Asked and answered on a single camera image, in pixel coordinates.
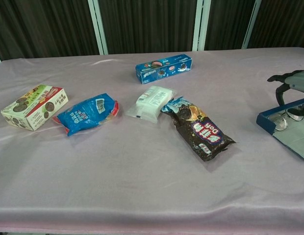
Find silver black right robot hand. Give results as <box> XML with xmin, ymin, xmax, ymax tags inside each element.
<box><xmin>267</xmin><ymin>70</ymin><xmax>304</xmax><ymax>116</ymax></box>

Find thin metal eyeglasses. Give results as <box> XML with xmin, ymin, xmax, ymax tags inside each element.
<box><xmin>267</xmin><ymin>102</ymin><xmax>304</xmax><ymax>132</ymax></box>

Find blue grey box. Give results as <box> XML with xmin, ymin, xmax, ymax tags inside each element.
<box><xmin>256</xmin><ymin>97</ymin><xmax>304</xmax><ymax>162</ymax></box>

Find dark brown cookie bag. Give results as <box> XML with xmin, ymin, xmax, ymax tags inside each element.
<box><xmin>160</xmin><ymin>95</ymin><xmax>238</xmax><ymax>162</ymax></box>

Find blue Oreo cookie box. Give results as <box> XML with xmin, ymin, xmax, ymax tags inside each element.
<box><xmin>135</xmin><ymin>53</ymin><xmax>194</xmax><ymax>85</ymax></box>

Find white clear wrapped packet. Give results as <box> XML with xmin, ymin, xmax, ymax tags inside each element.
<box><xmin>125</xmin><ymin>85</ymin><xmax>177</xmax><ymax>124</ymax></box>

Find pink tablecloth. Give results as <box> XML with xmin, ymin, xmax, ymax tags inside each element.
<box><xmin>0</xmin><ymin>46</ymin><xmax>304</xmax><ymax>235</ymax></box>

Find blue snack bag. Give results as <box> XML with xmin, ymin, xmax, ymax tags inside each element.
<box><xmin>52</xmin><ymin>92</ymin><xmax>120</xmax><ymax>137</ymax></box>

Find cream green cookie box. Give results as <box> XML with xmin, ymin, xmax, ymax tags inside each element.
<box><xmin>0</xmin><ymin>84</ymin><xmax>69</xmax><ymax>132</ymax></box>

